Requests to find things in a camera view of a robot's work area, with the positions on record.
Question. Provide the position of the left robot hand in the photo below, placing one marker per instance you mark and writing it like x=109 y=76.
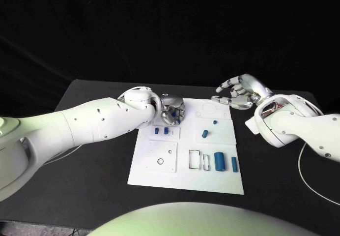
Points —
x=171 y=103

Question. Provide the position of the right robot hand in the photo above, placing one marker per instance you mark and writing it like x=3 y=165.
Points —
x=245 y=92

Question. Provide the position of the blue part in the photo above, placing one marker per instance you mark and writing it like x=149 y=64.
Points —
x=173 y=114

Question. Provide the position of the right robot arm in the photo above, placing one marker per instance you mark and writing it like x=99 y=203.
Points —
x=291 y=121

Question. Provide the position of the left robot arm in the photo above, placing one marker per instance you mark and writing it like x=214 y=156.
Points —
x=79 y=125

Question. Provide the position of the white task board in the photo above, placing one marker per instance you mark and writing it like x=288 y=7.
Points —
x=185 y=166

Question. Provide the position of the blue plug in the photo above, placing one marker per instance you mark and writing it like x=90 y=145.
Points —
x=165 y=130
x=155 y=130

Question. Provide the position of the large blue cylinder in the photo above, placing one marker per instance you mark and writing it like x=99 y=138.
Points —
x=219 y=161

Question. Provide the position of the thin long blue cylinder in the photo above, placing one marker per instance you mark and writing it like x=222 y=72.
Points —
x=233 y=164

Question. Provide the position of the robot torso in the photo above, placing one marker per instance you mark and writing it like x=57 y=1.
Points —
x=201 y=220

